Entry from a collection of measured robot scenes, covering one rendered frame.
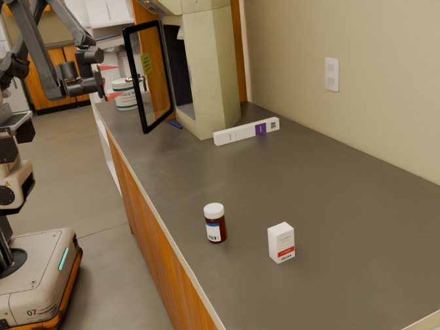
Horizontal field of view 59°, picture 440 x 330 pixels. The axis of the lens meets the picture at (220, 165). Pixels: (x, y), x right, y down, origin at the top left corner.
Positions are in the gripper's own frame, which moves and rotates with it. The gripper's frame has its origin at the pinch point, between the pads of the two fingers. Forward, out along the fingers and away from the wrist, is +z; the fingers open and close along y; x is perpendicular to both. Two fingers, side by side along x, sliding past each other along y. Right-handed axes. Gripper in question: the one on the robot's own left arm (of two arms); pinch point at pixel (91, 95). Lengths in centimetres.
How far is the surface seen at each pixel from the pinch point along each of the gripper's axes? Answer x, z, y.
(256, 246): -118, 15, 20
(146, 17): -8.9, -30.1, 29.0
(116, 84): 24.0, 1.9, 14.6
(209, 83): -46, -6, 40
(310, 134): -68, 15, 70
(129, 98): 21.9, 9.8, 19.4
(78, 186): 157, 111, -21
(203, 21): -46, -28, 41
